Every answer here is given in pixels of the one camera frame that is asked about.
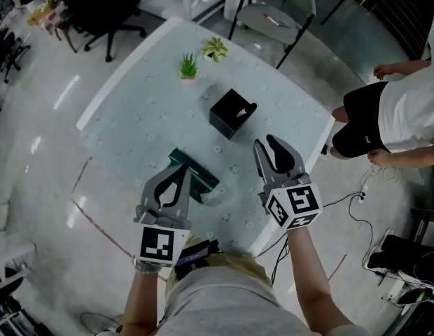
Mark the grey green chair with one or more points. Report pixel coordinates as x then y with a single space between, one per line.
273 16

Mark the dark green box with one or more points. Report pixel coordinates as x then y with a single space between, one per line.
199 180

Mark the black square pen holder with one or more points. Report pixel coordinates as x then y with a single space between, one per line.
225 115

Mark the black office chair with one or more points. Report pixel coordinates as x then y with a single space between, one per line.
101 5

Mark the black swivel chair base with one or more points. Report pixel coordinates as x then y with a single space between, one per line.
8 52

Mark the black waist device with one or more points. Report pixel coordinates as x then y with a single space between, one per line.
194 255

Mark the yellow cardboard boxes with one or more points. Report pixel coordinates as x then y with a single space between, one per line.
47 14

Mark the black and white pen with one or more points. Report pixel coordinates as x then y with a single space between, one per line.
243 112

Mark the white metal rack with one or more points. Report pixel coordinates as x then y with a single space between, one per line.
8 285

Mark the red and white item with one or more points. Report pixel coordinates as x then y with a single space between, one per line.
274 19

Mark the person's left forearm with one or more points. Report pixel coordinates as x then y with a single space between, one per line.
143 299

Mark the white power strip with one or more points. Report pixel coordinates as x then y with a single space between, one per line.
362 192

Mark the person's right forearm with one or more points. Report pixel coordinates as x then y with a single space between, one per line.
313 285

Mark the pale blue floral tablecloth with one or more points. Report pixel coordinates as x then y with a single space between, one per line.
140 117

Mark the pale leafy potted plant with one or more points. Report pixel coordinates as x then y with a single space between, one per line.
214 48

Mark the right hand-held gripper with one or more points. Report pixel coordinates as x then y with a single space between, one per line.
301 199

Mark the person's grey shirt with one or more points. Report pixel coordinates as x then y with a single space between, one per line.
231 310

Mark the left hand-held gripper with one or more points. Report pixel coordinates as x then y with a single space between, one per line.
157 245

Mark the person's khaki shorts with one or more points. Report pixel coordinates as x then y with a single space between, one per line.
248 264

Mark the spiky green potted plant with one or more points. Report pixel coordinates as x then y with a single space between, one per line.
188 68

